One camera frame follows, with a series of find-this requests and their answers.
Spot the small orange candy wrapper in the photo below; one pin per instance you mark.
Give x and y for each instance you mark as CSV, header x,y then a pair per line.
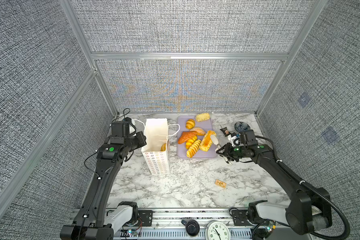
x,y
221,184

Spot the lavender tray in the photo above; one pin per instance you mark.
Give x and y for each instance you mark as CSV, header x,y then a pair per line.
x,y
183,148

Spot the small black snack packet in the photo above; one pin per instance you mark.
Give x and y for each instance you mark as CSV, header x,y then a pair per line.
x,y
225,131

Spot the small yellow croissant bread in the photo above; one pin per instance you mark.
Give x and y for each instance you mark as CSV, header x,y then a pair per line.
x,y
190,123

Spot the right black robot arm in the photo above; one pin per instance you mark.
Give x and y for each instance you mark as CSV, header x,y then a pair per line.
x,y
309,210

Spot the yellow braided pastry bread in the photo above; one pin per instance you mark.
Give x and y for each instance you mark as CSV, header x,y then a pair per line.
x,y
207,142

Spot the pale crumbly square bread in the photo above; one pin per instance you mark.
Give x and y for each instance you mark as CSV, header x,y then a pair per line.
x,y
202,117

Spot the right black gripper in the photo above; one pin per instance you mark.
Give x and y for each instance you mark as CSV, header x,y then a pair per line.
x,y
227,151

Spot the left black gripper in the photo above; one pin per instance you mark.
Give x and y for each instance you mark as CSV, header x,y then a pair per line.
x,y
141,138

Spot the ridged yellow spiral bread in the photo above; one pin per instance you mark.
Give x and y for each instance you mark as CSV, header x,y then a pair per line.
x,y
193,149

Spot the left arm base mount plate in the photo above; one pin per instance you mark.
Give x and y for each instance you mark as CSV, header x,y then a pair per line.
x,y
144,219

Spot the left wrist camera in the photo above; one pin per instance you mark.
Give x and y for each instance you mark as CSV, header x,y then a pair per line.
x,y
123,129

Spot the black round knob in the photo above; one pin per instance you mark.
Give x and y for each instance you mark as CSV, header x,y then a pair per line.
x,y
192,227

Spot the white analog clock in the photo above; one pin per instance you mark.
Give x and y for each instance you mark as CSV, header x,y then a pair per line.
x,y
216,230

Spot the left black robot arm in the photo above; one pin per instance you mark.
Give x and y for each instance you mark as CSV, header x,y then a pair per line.
x,y
89,223

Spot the white printed paper bag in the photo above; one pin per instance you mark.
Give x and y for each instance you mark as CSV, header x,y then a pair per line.
x,y
157,134

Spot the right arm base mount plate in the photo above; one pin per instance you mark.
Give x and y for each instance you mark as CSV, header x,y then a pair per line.
x,y
240,217

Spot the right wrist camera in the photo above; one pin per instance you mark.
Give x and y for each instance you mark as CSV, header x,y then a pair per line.
x,y
246,138

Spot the long golden baguette bread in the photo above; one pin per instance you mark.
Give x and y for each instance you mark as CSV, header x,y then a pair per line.
x,y
163,147

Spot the sesame bun bread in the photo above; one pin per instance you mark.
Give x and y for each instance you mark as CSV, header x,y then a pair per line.
x,y
199,131

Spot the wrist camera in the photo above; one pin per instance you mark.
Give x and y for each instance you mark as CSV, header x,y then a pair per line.
x,y
123,129
246,138

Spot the reddish brown loaf bread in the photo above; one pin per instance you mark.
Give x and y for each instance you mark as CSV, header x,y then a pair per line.
x,y
185,136

